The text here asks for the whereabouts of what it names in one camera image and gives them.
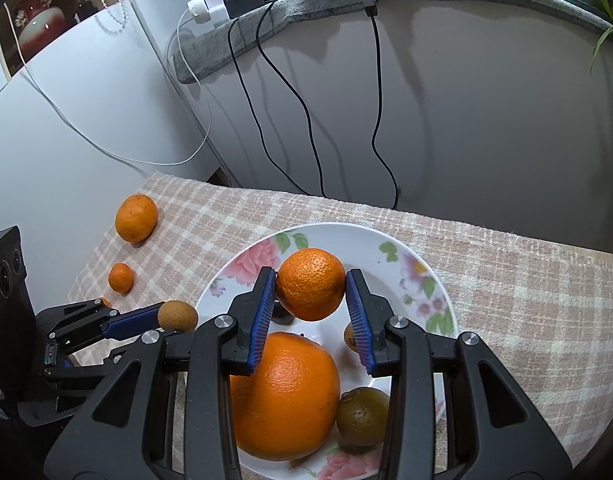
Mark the white charger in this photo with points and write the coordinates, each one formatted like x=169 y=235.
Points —
x=209 y=7

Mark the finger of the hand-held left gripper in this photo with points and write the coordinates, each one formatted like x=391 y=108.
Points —
x=134 y=321
x=86 y=372

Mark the light brown longan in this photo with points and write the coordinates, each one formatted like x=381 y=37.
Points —
x=350 y=337

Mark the black power adapter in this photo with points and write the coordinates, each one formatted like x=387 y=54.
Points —
x=244 y=2

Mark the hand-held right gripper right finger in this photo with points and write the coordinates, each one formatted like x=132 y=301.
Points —
x=361 y=320

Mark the small dark container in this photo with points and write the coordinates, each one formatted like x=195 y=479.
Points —
x=85 y=12

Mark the greenish brown kiwi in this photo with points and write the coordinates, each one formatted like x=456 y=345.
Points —
x=362 y=416

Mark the medium orange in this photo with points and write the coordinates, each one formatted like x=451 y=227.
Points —
x=311 y=285
x=136 y=217

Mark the checkered beige tablecloth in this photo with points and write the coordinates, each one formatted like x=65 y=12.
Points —
x=511 y=310

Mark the small tangerine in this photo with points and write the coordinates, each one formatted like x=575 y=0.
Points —
x=121 y=277

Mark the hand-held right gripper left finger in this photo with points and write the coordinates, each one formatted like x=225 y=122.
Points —
x=261 y=320

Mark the large orange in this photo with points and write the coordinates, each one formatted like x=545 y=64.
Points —
x=296 y=395

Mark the floral white plate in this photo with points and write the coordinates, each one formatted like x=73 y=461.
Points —
x=371 y=252

